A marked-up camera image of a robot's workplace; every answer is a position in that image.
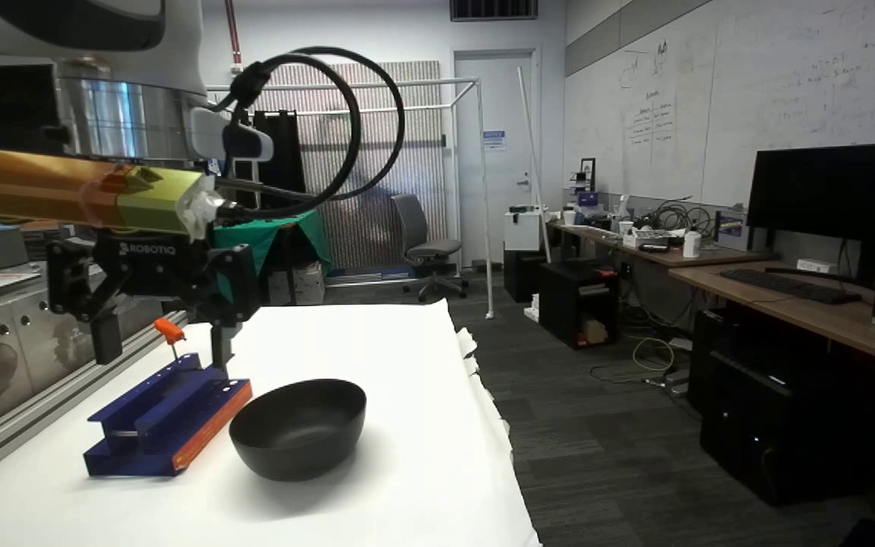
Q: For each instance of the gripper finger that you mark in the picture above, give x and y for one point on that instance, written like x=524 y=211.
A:
x=77 y=281
x=238 y=281

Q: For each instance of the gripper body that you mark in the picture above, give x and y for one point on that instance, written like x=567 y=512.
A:
x=153 y=270

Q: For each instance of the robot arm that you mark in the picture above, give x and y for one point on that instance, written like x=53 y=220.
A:
x=141 y=45

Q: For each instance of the blue tool holder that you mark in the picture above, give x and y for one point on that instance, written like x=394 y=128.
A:
x=164 y=414

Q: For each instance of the black bowl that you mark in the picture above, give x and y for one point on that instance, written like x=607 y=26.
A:
x=297 y=433

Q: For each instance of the green cloth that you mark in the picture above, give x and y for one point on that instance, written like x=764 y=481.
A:
x=270 y=235

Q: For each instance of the metal cabinet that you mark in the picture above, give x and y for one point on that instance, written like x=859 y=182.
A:
x=4 y=357

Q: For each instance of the black cloth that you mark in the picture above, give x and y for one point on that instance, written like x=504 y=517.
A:
x=285 y=152

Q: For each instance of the grey office chair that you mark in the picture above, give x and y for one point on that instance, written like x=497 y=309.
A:
x=426 y=247

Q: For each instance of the corrugated panel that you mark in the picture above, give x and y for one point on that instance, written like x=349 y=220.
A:
x=422 y=167

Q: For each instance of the red pipe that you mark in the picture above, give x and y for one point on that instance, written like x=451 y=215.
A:
x=233 y=34

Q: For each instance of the white door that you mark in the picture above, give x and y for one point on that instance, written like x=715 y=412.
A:
x=506 y=106

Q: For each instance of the black cabinet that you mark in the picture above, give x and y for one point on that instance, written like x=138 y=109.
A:
x=578 y=304

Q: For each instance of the ceiling vent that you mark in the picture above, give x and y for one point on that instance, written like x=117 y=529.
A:
x=493 y=9

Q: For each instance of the white bottle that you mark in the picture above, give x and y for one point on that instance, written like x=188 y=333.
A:
x=692 y=245

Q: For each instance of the whiteboard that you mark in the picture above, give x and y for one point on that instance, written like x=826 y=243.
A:
x=749 y=83

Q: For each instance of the black keyboard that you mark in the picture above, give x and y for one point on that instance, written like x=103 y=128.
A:
x=787 y=286

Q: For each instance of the black computer tower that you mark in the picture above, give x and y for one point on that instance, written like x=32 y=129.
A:
x=779 y=425

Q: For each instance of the wooden desk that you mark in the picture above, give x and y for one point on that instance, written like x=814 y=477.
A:
x=817 y=315

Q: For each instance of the black monitor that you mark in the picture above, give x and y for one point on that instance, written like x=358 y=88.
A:
x=832 y=194

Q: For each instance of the aluminium rail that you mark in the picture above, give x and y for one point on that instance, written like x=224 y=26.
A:
x=35 y=406

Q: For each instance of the white pipe frame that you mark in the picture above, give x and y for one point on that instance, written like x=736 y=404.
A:
x=483 y=197

